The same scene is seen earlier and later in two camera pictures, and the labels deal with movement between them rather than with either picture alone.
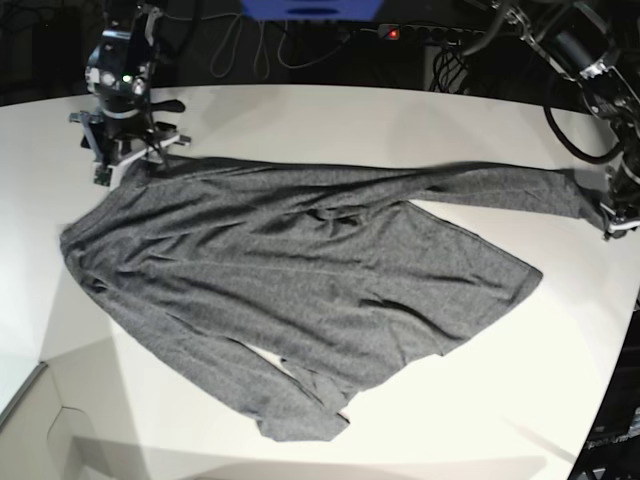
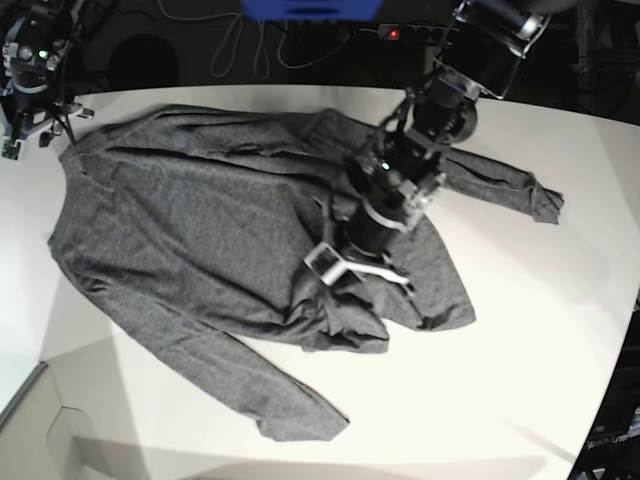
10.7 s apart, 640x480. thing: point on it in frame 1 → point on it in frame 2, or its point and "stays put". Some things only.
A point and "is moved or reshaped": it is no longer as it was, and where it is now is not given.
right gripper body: [624, 183] → [371, 236]
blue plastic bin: [311, 10] stays put
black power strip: [398, 31] stays put
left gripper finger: [163, 162] → [68, 127]
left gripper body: [122, 129] → [38, 116]
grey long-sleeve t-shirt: [293, 284] is moved or reshaped
